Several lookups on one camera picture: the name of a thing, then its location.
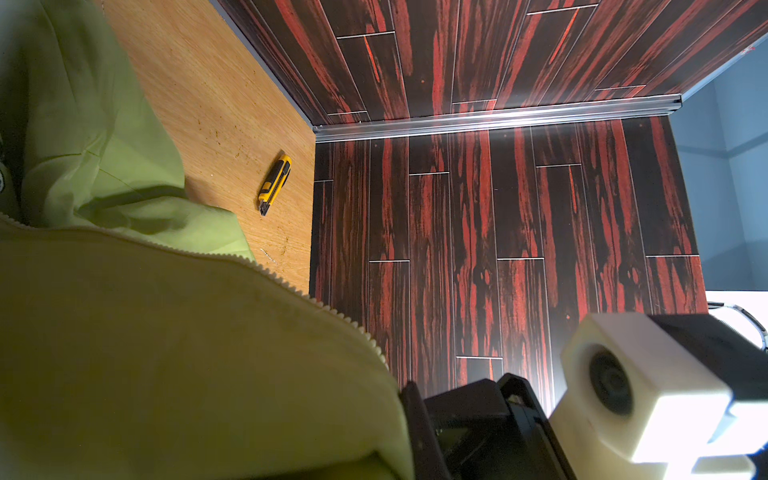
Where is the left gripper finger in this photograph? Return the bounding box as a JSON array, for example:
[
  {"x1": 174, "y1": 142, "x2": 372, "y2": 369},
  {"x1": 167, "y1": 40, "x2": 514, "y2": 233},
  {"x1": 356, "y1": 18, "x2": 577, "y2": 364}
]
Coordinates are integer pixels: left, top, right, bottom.
[{"x1": 400, "y1": 381, "x2": 450, "y2": 480}]

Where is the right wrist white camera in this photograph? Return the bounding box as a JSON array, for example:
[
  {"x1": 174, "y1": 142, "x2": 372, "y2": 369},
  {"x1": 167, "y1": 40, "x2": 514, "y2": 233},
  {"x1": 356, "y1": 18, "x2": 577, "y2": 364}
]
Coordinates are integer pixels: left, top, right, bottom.
[{"x1": 549, "y1": 312, "x2": 767, "y2": 479}]

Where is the green Snoopy zip jacket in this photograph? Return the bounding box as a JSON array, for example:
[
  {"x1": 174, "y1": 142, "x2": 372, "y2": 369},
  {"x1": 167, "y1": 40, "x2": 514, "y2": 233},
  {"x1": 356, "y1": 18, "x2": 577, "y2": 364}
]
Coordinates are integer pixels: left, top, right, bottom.
[{"x1": 1, "y1": 1, "x2": 415, "y2": 479}]

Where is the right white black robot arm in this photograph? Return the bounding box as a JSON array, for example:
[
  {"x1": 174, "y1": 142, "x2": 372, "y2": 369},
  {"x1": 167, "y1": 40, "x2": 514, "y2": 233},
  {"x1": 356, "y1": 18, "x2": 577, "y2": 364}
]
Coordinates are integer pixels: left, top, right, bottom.
[{"x1": 401, "y1": 312, "x2": 767, "y2": 479}]

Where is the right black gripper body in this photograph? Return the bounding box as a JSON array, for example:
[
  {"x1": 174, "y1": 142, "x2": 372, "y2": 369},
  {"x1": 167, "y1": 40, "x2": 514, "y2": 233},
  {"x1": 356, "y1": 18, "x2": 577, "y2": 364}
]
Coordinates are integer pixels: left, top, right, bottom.
[{"x1": 423, "y1": 373, "x2": 576, "y2": 479}]

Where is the yellow black utility knife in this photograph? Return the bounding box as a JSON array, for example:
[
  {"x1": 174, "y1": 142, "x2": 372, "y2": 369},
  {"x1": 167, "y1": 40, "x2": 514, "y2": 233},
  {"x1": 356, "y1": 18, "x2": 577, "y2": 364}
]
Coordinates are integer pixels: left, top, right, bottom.
[{"x1": 257, "y1": 154, "x2": 292, "y2": 216}]

